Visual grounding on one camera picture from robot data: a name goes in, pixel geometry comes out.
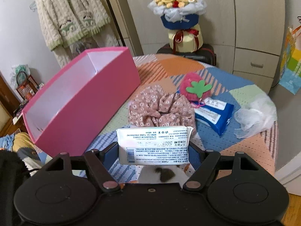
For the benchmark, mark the white plush toy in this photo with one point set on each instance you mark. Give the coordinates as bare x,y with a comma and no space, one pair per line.
162,175

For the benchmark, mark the red gift bag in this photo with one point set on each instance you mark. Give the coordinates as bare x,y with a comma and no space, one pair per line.
26,84

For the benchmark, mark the flower bouquet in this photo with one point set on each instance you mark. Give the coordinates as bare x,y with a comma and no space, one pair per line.
180,18

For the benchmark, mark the colourful patchwork table mat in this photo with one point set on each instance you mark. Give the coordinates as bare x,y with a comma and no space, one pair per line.
168,71

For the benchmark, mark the pink strawberry plush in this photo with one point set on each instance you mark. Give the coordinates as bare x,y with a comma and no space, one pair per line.
194,88

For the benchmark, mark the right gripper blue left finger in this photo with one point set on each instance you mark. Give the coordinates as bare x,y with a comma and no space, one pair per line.
111,154

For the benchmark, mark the blue tissue pack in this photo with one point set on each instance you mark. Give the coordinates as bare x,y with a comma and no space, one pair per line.
215,113

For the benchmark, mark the cream fluffy cardigan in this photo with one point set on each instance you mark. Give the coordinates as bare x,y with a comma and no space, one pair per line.
64,22

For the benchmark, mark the colourful paper gift bag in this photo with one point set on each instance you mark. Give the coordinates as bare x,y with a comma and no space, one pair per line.
290,63

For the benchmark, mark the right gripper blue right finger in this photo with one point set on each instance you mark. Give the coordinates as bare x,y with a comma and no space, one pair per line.
195,155

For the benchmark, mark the white tissue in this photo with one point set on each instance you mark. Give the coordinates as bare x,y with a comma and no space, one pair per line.
257,116

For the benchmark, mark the pink floral scrunchie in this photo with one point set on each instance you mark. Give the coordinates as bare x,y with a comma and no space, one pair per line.
153,107

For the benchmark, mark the pink storage box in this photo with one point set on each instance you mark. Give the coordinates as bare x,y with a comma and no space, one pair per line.
76,104

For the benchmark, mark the beige wardrobe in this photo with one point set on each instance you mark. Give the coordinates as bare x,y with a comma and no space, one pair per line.
246,35

